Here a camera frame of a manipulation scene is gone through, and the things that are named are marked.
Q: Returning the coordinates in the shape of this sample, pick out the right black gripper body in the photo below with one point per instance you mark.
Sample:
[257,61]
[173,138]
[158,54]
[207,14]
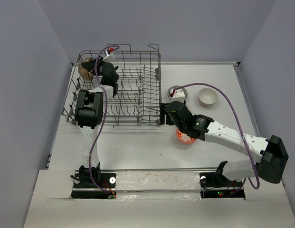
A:
[181,127]

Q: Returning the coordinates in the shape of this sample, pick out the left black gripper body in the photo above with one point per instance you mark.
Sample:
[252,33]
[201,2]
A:
[100,71]

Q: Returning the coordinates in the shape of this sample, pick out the brown glazed bowl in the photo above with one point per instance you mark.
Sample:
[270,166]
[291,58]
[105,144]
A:
[85,74]

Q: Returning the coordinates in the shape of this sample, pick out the white bowl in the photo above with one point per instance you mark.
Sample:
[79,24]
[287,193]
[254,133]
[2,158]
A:
[207,97]

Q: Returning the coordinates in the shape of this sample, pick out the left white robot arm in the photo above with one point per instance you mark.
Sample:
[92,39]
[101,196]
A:
[91,108]

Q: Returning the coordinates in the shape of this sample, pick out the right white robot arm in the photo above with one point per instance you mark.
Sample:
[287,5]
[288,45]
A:
[267,158]

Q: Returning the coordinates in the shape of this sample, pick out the patterned grey bowl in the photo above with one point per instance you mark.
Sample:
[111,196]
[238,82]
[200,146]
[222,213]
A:
[170,92]

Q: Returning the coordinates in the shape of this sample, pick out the orange floral bowl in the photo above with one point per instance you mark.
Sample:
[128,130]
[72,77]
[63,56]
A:
[183,138]

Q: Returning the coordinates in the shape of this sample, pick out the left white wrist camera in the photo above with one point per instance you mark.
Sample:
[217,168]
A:
[109,57]

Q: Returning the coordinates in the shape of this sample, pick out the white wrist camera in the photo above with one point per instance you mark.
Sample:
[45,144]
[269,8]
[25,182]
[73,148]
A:
[177,96]
[109,57]

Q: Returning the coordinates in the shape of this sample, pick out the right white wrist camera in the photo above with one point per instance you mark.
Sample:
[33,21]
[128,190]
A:
[177,96]

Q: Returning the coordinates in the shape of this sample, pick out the grey wire dish rack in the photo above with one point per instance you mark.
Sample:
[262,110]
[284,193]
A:
[139,87]

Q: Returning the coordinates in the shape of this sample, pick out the metal rail bar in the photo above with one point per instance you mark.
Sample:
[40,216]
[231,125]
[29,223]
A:
[163,169]

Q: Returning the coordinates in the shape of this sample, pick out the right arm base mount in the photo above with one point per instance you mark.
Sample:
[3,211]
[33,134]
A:
[215,185]

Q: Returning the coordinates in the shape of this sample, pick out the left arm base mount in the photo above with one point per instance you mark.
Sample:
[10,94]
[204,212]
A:
[93,184]

